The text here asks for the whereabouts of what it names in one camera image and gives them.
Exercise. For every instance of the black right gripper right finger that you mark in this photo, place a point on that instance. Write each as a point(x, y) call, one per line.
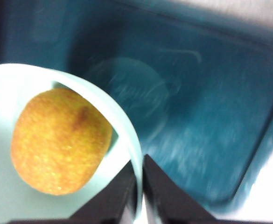
point(173, 200)

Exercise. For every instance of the brown fuzzy kiwi fruit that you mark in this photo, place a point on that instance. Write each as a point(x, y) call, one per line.
point(59, 142)

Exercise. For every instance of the dark blue rectangular tray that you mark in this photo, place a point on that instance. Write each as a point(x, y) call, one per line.
point(197, 105)

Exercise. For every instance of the teal ribbed bowl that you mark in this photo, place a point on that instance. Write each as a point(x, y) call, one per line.
point(5, 93)

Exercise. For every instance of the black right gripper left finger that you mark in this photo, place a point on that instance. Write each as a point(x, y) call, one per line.
point(108, 205)

